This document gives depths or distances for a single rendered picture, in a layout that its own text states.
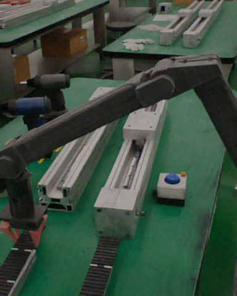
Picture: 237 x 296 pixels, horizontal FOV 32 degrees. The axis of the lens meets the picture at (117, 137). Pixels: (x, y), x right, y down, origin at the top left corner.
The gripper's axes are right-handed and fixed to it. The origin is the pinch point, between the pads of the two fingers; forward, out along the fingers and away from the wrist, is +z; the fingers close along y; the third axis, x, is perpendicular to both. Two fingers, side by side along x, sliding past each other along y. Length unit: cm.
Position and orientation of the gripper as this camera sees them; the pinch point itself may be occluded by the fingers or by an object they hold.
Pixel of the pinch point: (26, 241)
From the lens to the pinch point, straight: 107.4
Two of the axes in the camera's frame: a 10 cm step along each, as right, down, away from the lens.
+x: -2.0, 4.3, -8.8
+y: -9.8, -0.7, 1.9
